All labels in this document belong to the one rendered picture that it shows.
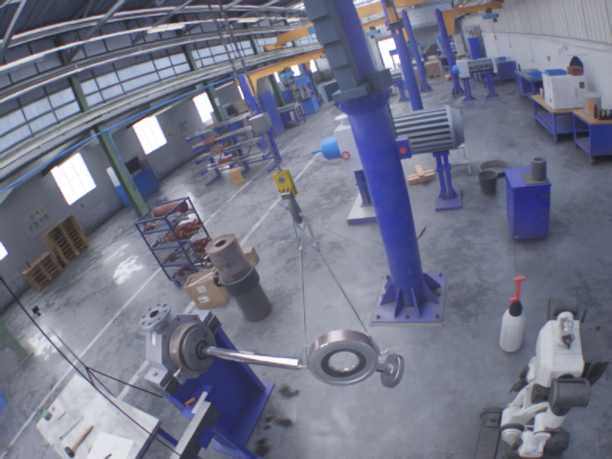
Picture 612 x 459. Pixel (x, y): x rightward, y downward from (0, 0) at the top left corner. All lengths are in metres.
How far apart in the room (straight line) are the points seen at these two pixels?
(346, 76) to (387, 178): 0.88
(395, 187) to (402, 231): 0.42
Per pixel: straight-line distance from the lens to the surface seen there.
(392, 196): 2.66
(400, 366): 1.84
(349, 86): 2.23
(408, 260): 3.02
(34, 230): 13.78
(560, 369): 1.38
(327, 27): 2.14
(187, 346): 2.24
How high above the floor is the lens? 2.48
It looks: 27 degrees down
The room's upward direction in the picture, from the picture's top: 21 degrees counter-clockwise
